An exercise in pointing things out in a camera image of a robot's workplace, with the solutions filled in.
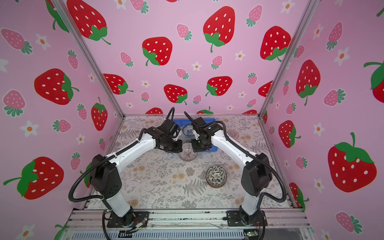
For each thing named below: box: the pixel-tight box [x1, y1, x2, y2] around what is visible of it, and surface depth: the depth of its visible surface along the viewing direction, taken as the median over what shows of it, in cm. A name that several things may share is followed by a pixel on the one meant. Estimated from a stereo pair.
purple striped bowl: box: [178, 142, 198, 162], surface depth 87 cm
